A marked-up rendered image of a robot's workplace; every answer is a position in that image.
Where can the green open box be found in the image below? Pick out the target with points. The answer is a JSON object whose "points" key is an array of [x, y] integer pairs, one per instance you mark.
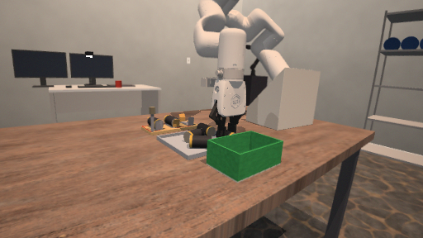
{"points": [[243, 155]]}

